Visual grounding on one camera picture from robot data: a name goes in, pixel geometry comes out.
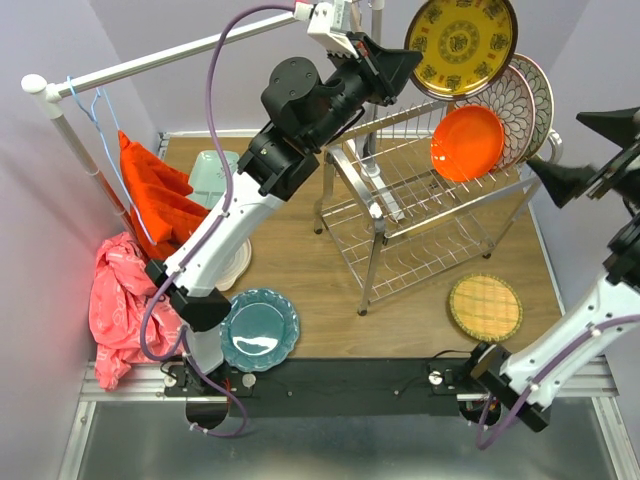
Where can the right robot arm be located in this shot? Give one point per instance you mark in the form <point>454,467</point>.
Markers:
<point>526,383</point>

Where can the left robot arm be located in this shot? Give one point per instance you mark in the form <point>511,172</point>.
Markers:
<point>306,113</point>

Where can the blue wire hanger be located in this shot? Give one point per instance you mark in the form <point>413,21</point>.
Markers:
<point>101,94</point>

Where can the white clothes rail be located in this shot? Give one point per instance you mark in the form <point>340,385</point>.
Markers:
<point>168,46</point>

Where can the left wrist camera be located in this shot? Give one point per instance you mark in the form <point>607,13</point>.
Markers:
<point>329,23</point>

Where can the pink plastic bag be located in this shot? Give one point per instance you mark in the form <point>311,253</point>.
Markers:
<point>117,304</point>

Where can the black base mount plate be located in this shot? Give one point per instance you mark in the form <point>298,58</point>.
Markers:
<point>339,387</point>

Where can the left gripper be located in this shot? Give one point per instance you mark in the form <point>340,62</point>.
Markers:
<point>384,71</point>

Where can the teal scalloped plate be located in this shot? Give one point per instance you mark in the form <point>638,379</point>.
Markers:
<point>260,331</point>

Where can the orange plate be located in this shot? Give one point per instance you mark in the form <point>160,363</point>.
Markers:
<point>467,143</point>

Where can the metal dish rack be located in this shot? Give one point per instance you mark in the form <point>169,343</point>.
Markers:
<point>395,220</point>

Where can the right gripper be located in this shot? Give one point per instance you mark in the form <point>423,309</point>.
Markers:
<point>618,125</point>

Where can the orange oven mitt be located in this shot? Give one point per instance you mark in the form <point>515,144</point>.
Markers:
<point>163,215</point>

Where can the large floral plate brown rim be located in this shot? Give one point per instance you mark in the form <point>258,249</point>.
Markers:
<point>543,98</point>

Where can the woven bamboo plate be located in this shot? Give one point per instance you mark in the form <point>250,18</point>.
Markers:
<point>485,307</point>

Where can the light blue divided tray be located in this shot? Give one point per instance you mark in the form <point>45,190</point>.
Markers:
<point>207,179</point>

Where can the yellow patterned dark plate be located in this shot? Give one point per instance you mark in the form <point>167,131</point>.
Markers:
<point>465,45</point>

